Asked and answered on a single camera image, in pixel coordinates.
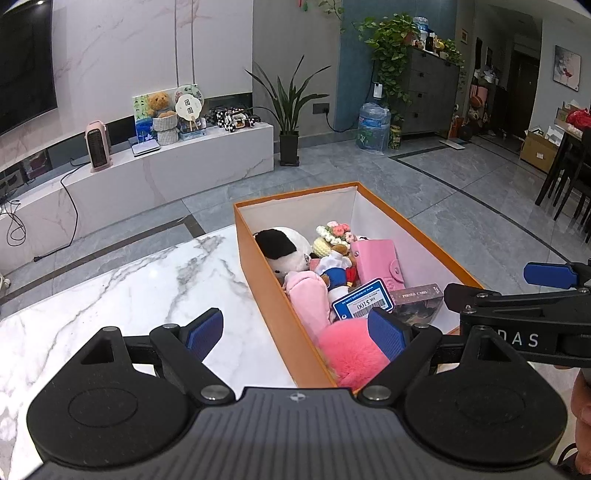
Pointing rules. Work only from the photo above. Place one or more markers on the open cardboard box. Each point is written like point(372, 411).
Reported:
point(538, 152)

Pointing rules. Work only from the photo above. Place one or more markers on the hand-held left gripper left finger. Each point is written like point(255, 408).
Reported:
point(205, 332)

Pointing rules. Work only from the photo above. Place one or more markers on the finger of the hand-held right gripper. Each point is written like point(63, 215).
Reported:
point(508, 300)
point(549, 274)

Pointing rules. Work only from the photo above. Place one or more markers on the flower wall picture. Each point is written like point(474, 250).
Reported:
point(567, 67)

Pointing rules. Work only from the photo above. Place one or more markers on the white panda plush striped ear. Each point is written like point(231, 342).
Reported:
point(281, 254)

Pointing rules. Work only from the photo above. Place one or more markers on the person's right hand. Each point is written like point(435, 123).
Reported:
point(581, 392)

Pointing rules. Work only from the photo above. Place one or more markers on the dark dining table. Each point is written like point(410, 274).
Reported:
point(572, 170)

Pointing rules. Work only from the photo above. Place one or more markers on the black wall socket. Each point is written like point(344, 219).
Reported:
point(321, 109)

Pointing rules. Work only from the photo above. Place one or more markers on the blue water jug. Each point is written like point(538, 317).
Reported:
point(373, 129)

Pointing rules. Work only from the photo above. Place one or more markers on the grey drawer cabinet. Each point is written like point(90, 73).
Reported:
point(429, 92)

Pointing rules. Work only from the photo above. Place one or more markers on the white marble tv console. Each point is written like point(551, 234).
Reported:
point(184, 166)

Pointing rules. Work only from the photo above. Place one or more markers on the green pothos plant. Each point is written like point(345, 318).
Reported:
point(390, 46)

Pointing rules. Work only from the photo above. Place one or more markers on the green can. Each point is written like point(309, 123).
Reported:
point(395, 137)

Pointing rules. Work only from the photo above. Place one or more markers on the small dark red box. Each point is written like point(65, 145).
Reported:
point(34, 166)

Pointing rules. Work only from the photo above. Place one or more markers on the crochet bunny doll with flowers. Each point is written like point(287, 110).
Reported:
point(330, 237)

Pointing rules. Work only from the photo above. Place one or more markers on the orange cardboard box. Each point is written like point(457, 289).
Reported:
point(277, 295)

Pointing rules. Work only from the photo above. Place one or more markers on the pink fluffy pompom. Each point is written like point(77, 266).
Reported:
point(346, 355)

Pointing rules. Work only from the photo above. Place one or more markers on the black wall television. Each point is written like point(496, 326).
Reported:
point(23, 60)

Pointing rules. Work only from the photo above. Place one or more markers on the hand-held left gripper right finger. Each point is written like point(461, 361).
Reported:
point(388, 334)

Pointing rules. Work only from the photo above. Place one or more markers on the brown bear doll sailor outfit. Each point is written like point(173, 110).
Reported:
point(337, 272)

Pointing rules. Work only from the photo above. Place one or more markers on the pink space heater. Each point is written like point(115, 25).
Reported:
point(98, 147)

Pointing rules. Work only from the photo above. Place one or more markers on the long leaf potted plant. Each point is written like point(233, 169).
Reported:
point(288, 138)

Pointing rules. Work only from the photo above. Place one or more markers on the pink snap card wallet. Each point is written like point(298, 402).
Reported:
point(376, 263)

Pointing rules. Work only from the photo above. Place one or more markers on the hanging vine plant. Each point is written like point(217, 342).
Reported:
point(330, 9)

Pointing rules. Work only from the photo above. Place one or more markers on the green and blue painting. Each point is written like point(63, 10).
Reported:
point(141, 120)

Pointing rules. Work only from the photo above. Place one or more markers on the black white checkered toy car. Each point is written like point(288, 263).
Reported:
point(235, 119)

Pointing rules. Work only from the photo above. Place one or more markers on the brown teddy bear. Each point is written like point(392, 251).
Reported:
point(161, 105)

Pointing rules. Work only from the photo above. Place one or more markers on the round white fan on stand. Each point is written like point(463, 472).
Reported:
point(189, 106)

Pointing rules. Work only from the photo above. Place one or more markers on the dark photo card box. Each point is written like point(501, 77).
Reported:
point(415, 304)

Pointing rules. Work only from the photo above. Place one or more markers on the pink plush toy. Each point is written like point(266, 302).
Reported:
point(309, 304)

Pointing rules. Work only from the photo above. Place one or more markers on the red bag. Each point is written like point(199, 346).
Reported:
point(579, 119)

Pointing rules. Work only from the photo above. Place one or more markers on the blue barcode card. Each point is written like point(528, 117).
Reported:
point(362, 300)

